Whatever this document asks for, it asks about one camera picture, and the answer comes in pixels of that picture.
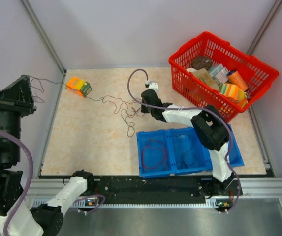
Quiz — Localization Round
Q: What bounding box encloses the small green box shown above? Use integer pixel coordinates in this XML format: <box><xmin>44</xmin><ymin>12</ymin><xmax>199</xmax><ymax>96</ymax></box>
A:
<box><xmin>80</xmin><ymin>81</ymin><xmax>92</xmax><ymax>97</ymax></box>

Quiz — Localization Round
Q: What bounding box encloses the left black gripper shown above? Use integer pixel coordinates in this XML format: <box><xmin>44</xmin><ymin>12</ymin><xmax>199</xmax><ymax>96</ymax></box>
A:
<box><xmin>0</xmin><ymin>74</ymin><xmax>37</xmax><ymax>163</ymax></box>

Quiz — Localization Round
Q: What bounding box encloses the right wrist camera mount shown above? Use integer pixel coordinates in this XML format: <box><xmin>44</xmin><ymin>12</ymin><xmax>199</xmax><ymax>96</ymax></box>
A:
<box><xmin>145</xmin><ymin>80</ymin><xmax>159</xmax><ymax>93</ymax></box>

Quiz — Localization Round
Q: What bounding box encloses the striped colourful sponge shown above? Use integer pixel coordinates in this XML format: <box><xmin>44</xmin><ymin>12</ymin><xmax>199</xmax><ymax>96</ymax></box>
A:
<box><xmin>219</xmin><ymin>83</ymin><xmax>248</xmax><ymax>108</ymax></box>

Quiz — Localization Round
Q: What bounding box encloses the left aluminium corner post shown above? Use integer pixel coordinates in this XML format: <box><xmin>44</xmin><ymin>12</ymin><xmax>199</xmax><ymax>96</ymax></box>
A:
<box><xmin>19</xmin><ymin>0</ymin><xmax>66</xmax><ymax>75</ymax></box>

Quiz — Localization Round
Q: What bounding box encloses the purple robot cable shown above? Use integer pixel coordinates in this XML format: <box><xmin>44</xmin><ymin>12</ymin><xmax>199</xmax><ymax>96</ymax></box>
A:
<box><xmin>0</xmin><ymin>125</ymin><xmax>106</xmax><ymax>236</ymax></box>
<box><xmin>127</xmin><ymin>69</ymin><xmax>242</xmax><ymax>214</ymax></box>

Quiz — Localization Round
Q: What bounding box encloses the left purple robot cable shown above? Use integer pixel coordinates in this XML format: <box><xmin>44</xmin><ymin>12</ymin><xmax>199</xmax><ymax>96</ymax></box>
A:
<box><xmin>0</xmin><ymin>125</ymin><xmax>106</xmax><ymax>236</ymax></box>

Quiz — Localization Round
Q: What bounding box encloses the red plastic shopping basket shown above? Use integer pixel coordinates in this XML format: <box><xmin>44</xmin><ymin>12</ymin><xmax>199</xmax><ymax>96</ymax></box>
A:
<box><xmin>169</xmin><ymin>32</ymin><xmax>279</xmax><ymax>122</ymax></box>

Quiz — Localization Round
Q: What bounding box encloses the red cable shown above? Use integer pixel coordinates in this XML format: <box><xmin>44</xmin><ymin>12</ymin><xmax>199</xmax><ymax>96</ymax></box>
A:
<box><xmin>141</xmin><ymin>139</ymin><xmax>170</xmax><ymax>171</ymax></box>

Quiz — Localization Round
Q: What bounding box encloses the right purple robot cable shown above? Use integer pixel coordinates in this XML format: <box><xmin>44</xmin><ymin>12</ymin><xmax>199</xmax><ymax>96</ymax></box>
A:
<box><xmin>127</xmin><ymin>69</ymin><xmax>242</xmax><ymax>214</ymax></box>

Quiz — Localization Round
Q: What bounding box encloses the blue three-compartment plastic tray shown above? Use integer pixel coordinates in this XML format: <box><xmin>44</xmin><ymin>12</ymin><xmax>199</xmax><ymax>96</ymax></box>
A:
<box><xmin>136</xmin><ymin>124</ymin><xmax>245</xmax><ymax>179</ymax></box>

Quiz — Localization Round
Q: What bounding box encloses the brown cardboard box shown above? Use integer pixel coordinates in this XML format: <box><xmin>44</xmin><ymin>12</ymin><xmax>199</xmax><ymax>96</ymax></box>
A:
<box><xmin>193</xmin><ymin>68</ymin><xmax>219</xmax><ymax>90</ymax></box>

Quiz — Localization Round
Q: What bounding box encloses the pale blue packet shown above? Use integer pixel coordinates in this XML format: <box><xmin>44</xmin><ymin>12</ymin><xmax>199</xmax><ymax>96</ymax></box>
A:
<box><xmin>207</xmin><ymin>64</ymin><xmax>229</xmax><ymax>86</ymax></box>

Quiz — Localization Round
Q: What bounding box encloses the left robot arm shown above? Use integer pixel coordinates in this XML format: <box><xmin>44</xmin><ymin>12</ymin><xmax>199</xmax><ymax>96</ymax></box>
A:
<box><xmin>0</xmin><ymin>75</ymin><xmax>95</xmax><ymax>236</ymax></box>

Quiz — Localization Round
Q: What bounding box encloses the brown round lid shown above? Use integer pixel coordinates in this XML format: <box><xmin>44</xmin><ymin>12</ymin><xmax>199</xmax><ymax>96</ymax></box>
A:
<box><xmin>190</xmin><ymin>56</ymin><xmax>213</xmax><ymax>70</ymax></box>

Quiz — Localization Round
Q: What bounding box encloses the right aluminium corner post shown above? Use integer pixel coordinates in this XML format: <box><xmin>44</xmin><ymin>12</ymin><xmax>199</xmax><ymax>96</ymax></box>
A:
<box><xmin>246</xmin><ymin>0</ymin><xmax>282</xmax><ymax>56</ymax></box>

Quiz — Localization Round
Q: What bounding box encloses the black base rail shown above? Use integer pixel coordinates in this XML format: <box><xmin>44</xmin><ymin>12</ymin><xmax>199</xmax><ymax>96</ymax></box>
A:
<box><xmin>81</xmin><ymin>176</ymin><xmax>241</xmax><ymax>205</ymax></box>

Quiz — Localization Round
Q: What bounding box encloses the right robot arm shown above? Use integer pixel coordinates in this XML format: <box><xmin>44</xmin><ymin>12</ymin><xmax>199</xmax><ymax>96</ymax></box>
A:
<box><xmin>141</xmin><ymin>89</ymin><xmax>235</xmax><ymax>195</ymax></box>

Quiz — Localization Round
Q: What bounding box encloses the aluminium corner post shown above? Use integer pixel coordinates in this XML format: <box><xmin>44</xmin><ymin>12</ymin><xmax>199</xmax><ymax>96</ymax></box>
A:
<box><xmin>246</xmin><ymin>0</ymin><xmax>282</xmax><ymax>56</ymax></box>
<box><xmin>19</xmin><ymin>0</ymin><xmax>66</xmax><ymax>75</ymax></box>

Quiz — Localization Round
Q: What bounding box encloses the orange striped sponge block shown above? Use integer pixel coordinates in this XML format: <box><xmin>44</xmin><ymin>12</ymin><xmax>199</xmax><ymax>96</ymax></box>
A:
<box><xmin>66</xmin><ymin>77</ymin><xmax>85</xmax><ymax>96</ymax></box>

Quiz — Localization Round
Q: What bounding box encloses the orange cylindrical can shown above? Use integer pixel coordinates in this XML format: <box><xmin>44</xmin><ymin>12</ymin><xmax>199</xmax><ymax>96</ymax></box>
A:
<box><xmin>227</xmin><ymin>69</ymin><xmax>248</xmax><ymax>91</ymax></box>

